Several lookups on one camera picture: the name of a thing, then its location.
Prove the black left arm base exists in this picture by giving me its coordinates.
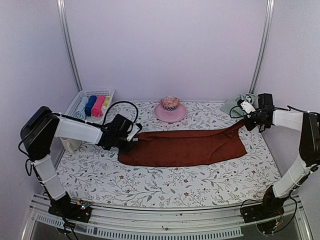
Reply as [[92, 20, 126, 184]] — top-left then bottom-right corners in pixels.
[[48, 192, 92, 223]]

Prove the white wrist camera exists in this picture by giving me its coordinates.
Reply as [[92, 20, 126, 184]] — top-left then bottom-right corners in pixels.
[[237, 99, 256, 115], [126, 123, 143, 142]]

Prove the patterned small bowl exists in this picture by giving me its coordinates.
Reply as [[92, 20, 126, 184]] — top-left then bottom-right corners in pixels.
[[160, 96, 180, 111]]

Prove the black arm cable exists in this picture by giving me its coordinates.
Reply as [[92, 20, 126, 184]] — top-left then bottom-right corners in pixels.
[[104, 100, 140, 126], [228, 104, 301, 120]]

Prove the light blue rolled towel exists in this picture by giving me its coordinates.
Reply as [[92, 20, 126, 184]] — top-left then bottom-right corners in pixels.
[[74, 96, 88, 120]]

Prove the green panda towel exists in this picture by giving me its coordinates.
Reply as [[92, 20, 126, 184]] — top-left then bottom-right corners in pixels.
[[220, 93, 258, 119]]

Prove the dark blue rolled towel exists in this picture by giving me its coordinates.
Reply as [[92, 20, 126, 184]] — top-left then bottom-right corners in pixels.
[[84, 95, 97, 117]]

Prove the aluminium frame post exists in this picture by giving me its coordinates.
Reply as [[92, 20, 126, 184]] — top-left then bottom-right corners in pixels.
[[248, 0, 275, 94], [56, 0, 83, 92]]

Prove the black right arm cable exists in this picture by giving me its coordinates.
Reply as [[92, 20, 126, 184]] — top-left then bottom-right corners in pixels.
[[228, 104, 301, 120]]

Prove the right aluminium frame post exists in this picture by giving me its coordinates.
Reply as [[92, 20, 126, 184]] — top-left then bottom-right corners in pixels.
[[248, 0, 275, 94]]

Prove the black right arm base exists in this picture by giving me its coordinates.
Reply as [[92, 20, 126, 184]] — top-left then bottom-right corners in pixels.
[[240, 186, 289, 235]]

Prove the left aluminium frame post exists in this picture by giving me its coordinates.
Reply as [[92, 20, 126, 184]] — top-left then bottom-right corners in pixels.
[[56, 0, 83, 92]]

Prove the white plastic basket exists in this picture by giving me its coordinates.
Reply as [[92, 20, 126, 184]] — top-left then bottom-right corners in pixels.
[[64, 88, 115, 124]]

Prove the yellow green rolled towel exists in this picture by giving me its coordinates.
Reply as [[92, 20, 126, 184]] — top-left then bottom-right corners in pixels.
[[101, 96, 110, 112]]

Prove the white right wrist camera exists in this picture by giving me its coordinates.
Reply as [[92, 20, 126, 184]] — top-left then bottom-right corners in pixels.
[[237, 99, 256, 115]]

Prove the pink plate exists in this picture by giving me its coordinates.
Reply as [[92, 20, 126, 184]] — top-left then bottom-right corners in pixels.
[[154, 103, 187, 123]]

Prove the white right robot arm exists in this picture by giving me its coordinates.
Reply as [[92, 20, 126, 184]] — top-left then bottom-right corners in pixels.
[[238, 93, 320, 218]]

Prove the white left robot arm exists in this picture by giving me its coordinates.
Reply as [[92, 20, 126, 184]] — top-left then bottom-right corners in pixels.
[[19, 106, 142, 217]]

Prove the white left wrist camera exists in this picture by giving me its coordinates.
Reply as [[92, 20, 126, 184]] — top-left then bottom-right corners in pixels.
[[126, 123, 143, 142]]

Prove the white cup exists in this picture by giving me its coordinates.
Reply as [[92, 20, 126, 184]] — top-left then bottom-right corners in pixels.
[[60, 137, 82, 154]]

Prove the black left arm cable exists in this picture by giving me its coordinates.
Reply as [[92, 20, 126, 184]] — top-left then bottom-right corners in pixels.
[[104, 100, 140, 126]]

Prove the aluminium front rail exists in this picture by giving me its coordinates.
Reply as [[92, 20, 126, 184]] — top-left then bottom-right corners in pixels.
[[21, 194, 315, 240]]

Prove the pink rolled towel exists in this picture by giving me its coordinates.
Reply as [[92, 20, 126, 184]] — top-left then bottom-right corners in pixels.
[[91, 95, 106, 117]]

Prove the dark red towel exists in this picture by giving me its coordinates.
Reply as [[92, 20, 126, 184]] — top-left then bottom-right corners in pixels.
[[118, 121, 247, 168]]

